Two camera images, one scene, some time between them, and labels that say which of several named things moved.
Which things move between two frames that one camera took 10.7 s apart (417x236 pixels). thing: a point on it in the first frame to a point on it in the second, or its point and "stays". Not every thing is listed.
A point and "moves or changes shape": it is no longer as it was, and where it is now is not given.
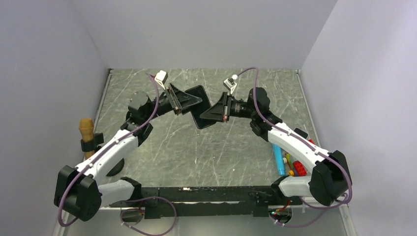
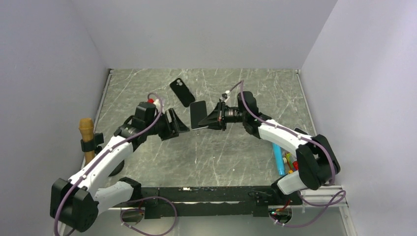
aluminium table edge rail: (111, 71) stays
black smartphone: (199, 109) moves or changes shape
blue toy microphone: (279, 155) stays
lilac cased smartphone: (303, 133) stays
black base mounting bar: (180, 202) stays
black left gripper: (180, 100) to (178, 127)
